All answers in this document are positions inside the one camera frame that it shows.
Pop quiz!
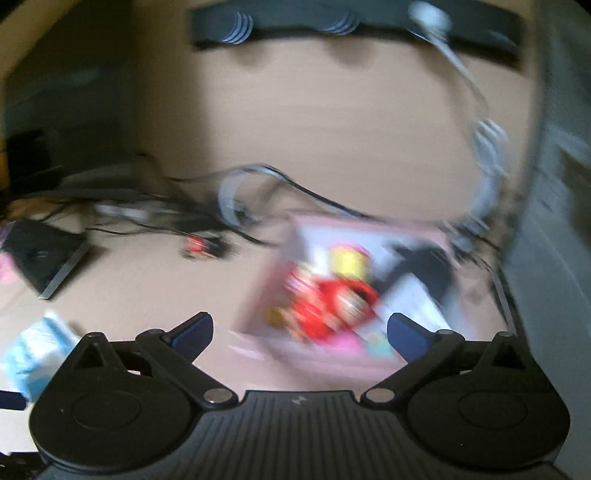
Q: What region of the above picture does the white adapter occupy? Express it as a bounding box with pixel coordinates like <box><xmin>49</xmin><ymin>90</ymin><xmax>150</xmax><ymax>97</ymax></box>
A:
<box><xmin>95</xmin><ymin>203</ymin><xmax>148</xmax><ymax>221</ymax></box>

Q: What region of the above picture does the wooden desktop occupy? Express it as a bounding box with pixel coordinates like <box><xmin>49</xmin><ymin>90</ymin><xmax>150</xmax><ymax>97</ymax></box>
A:
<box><xmin>0</xmin><ymin>182</ymin><xmax>525</xmax><ymax>462</ymax></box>

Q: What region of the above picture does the bundle of black cables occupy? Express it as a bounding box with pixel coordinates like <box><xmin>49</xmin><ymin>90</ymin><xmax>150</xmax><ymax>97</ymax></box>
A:
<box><xmin>14</xmin><ymin>154</ymin><xmax>462</xmax><ymax>268</ymax></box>

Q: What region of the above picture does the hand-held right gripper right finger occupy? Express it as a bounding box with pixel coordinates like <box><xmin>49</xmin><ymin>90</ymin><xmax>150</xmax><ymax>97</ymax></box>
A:
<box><xmin>360</xmin><ymin>312</ymin><xmax>532</xmax><ymax>409</ymax></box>

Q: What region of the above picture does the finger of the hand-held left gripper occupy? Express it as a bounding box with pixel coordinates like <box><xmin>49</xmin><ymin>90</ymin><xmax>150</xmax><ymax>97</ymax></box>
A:
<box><xmin>0</xmin><ymin>389</ymin><xmax>26</xmax><ymax>412</ymax></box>

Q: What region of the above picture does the pink plush toy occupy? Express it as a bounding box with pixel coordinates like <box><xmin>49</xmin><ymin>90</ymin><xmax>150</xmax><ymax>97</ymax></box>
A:
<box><xmin>333</xmin><ymin>332</ymin><xmax>372</xmax><ymax>354</ymax></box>

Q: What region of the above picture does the black flat device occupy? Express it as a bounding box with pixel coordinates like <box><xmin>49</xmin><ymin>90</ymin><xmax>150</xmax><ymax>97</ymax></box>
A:
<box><xmin>4</xmin><ymin>218</ymin><xmax>92</xmax><ymax>302</ymax></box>

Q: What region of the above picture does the black power strip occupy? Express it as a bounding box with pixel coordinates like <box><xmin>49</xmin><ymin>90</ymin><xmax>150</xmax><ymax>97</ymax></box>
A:
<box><xmin>190</xmin><ymin>4</ymin><xmax>525</xmax><ymax>71</ymax></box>

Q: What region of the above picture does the white plug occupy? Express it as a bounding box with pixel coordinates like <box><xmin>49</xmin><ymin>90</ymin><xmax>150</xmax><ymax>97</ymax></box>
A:
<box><xmin>409</xmin><ymin>1</ymin><xmax>452</xmax><ymax>41</ymax></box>

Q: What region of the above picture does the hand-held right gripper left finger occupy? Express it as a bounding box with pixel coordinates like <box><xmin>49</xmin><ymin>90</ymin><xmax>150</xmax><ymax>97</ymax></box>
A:
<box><xmin>59</xmin><ymin>311</ymin><xmax>235</xmax><ymax>409</ymax></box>

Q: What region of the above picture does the grey computer tower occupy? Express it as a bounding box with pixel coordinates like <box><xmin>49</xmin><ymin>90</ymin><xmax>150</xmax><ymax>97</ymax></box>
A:
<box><xmin>501</xmin><ymin>0</ymin><xmax>591</xmax><ymax>480</ymax></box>

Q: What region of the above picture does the black plush toy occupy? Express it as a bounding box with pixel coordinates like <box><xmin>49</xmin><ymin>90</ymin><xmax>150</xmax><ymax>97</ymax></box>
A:
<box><xmin>387</xmin><ymin>244</ymin><xmax>457</xmax><ymax>308</ymax></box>

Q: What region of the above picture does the blue tissue packet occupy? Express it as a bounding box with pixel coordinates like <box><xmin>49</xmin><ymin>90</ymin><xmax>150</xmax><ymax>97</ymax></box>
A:
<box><xmin>0</xmin><ymin>313</ymin><xmax>80</xmax><ymax>403</ymax></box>

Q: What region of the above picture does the small red black toy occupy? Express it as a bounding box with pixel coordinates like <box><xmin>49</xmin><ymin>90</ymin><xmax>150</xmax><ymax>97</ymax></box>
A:
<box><xmin>181</xmin><ymin>233</ymin><xmax>228</xmax><ymax>260</ymax></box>

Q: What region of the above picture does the dark monitor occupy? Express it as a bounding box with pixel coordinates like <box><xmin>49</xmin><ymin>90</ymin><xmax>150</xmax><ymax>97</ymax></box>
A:
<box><xmin>0</xmin><ymin>51</ymin><xmax>134</xmax><ymax>185</ymax></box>

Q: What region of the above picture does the grey cable loop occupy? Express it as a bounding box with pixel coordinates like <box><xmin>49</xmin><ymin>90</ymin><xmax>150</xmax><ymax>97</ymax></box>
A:
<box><xmin>216</xmin><ymin>167</ymin><xmax>280</xmax><ymax>228</ymax></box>

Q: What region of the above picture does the round black plug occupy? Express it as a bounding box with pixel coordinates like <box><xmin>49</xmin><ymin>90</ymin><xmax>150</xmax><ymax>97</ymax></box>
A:
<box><xmin>221</xmin><ymin>10</ymin><xmax>256</xmax><ymax>46</ymax></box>
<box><xmin>322</xmin><ymin>10</ymin><xmax>362</xmax><ymax>37</ymax></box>

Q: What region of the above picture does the pink cardboard box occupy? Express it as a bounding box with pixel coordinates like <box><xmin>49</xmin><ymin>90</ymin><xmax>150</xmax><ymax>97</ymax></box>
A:
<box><xmin>233</xmin><ymin>211</ymin><xmax>457</xmax><ymax>372</ymax></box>

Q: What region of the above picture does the red figure toy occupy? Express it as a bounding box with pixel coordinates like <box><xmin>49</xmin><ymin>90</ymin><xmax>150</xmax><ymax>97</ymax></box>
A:
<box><xmin>283</xmin><ymin>263</ymin><xmax>383</xmax><ymax>343</ymax></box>

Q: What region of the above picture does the white power cable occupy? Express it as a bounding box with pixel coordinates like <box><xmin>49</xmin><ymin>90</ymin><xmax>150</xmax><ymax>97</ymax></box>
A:
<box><xmin>431</xmin><ymin>28</ymin><xmax>511</xmax><ymax>241</ymax></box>

